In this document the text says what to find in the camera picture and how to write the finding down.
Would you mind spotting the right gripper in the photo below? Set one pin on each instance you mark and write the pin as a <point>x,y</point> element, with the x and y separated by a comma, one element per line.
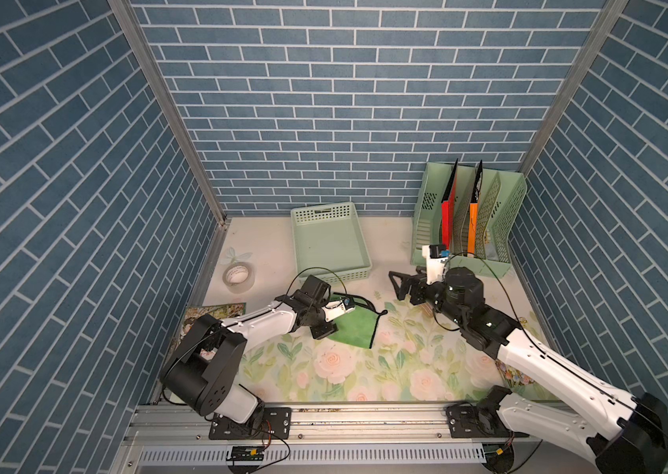
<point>418,283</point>

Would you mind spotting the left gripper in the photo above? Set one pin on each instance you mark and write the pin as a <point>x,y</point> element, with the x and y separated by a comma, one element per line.
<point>323,330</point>

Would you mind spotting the green and grey dishcloth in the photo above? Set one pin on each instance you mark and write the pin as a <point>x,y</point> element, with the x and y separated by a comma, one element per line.
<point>358,327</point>

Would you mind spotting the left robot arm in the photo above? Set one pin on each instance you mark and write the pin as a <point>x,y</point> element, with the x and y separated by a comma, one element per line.
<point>201,371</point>

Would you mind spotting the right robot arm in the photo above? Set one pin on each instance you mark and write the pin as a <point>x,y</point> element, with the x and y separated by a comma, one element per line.
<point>607,426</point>

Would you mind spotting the floral table mat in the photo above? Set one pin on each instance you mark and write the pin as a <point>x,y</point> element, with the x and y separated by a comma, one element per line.
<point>416,357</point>

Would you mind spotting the green plastic basket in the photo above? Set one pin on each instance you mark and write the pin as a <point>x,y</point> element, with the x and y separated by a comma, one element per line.
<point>329,243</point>

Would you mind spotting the red folder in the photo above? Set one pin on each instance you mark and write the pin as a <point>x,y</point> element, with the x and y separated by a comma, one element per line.
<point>448,201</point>

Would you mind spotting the orange folder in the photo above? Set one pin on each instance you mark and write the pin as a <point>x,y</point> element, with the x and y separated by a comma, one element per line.
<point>473,209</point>

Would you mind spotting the roll of clear tape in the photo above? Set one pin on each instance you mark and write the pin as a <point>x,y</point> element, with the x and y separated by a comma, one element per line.
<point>239,277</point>

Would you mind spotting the left picture book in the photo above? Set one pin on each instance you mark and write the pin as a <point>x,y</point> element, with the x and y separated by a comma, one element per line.
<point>193,313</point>

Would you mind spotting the green file organizer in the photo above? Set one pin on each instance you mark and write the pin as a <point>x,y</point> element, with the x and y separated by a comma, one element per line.
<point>502,195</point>

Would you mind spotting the left electronics board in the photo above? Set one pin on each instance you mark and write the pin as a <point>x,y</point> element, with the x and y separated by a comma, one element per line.
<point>246,454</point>

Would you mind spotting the electronics board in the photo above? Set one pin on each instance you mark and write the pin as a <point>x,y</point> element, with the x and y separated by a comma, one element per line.
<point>499,459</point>
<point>246,454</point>

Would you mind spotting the right electronics board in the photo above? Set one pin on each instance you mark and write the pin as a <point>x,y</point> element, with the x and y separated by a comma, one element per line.
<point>499,459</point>

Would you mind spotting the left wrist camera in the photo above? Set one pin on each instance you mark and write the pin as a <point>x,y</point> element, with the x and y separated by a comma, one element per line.
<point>336,309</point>

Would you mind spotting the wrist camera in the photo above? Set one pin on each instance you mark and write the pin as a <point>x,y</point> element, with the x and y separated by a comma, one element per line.
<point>336,309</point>
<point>437,257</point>

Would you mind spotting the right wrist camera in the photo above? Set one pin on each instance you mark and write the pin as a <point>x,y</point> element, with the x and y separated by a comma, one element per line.
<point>437,257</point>

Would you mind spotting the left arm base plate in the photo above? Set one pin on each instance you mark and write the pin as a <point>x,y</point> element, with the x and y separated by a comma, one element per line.
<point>264,423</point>

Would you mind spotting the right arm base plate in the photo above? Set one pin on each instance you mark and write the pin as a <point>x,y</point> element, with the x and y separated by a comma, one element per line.
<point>466,420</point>

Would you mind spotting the aluminium front rail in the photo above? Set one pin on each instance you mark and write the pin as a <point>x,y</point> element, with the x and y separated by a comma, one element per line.
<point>372,437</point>

